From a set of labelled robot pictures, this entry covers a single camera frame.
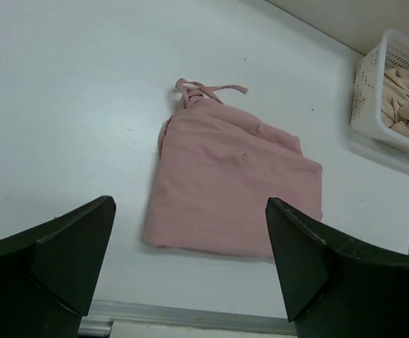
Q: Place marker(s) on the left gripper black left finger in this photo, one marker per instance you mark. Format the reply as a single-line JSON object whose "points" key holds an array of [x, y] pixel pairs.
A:
{"points": [[48, 273]]}

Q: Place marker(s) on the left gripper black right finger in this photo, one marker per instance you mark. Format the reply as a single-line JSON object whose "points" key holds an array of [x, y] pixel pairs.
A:
{"points": [[333, 284]]}

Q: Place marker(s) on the pink trousers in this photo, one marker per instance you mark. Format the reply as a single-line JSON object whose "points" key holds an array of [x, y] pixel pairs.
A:
{"points": [[218, 166]]}

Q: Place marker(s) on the beige trousers in basket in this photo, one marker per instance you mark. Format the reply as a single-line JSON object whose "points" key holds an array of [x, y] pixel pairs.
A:
{"points": [[395, 100]]}

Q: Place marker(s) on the white perforated plastic basket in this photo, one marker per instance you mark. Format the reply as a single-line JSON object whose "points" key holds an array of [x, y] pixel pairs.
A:
{"points": [[392, 51]]}

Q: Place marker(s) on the aluminium frame rail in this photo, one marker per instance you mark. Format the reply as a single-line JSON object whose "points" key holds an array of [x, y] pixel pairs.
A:
{"points": [[103, 314]]}

